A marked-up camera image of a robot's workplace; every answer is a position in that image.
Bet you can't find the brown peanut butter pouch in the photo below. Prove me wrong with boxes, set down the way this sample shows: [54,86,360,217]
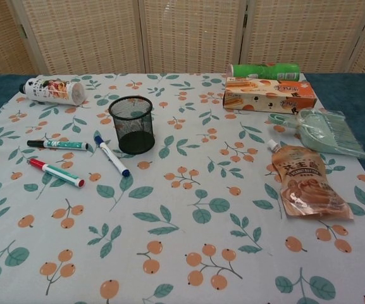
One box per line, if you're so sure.
[266,139,354,222]

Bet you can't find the black-capped marker pen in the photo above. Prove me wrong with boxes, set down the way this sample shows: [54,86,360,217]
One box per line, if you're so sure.
[27,139,90,152]

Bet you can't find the woven bamboo folding screen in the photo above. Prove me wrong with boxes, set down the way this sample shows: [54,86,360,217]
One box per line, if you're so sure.
[0,0,365,79]

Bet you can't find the white bottle with black cap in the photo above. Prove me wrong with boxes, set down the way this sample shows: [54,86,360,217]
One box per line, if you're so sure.
[18,77,86,106]

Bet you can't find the green chips can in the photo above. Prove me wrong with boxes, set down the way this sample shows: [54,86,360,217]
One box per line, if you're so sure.
[226,63,301,81]

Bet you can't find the blue white pen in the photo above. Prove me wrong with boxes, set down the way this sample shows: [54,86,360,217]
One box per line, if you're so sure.
[94,135,130,178]

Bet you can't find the orange biscuit box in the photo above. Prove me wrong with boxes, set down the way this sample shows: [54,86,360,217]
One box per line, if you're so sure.
[223,78,318,113]

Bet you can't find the red-capped marker pen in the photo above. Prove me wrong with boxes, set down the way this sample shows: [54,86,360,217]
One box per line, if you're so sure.
[28,158,85,188]

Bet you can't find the floral leaf print tablecloth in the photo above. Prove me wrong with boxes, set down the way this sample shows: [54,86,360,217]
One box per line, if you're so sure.
[0,73,365,304]

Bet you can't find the black mesh pen cup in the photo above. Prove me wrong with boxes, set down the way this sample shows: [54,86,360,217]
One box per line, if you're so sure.
[108,96,154,156]

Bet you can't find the green mini broom dustpan set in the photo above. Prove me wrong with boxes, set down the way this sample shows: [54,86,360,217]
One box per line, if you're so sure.
[267,108,365,162]

